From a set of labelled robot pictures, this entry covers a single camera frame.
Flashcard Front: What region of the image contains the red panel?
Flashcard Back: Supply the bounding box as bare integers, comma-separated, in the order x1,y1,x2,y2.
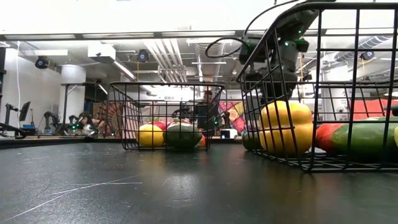
349,99,398,121

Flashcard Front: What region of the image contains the silver ceiling duct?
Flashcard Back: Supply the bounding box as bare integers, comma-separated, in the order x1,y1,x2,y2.
194,42,225,82

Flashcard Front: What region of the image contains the black monitor on arm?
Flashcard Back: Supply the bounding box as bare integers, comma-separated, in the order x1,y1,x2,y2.
18,101,32,123

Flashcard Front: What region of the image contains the green cucumber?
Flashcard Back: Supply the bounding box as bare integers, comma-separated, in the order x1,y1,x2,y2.
330,116,398,159

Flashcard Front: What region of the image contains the yellow bell pepper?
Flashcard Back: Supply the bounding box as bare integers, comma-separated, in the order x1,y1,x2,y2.
259,100,314,156

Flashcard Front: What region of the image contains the black wire basket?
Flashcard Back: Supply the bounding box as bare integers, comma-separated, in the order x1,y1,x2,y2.
236,1,398,174
109,82,225,152

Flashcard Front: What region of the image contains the orange carrot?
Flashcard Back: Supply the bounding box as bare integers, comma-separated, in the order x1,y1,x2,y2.
315,123,345,153

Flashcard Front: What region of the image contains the yellow lemon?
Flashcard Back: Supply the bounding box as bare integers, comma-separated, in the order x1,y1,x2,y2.
136,123,165,148

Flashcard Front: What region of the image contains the green avocado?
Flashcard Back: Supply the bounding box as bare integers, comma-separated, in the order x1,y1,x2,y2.
163,123,203,149

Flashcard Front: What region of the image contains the silver flexible duct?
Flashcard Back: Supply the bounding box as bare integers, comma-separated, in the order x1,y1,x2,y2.
334,35,392,62

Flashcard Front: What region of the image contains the colourful patchwork board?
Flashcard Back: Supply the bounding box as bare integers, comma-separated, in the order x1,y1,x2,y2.
217,101,249,134

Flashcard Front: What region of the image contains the person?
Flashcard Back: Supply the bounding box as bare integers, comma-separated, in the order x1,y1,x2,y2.
200,90,220,131
76,112,108,138

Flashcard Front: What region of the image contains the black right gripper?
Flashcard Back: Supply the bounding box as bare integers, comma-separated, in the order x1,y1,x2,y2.
256,29,310,94

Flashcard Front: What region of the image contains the small white box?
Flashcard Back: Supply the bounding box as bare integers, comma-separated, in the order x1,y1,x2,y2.
220,129,239,139

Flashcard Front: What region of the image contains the red tomato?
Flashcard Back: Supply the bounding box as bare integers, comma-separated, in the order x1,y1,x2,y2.
147,121,167,131

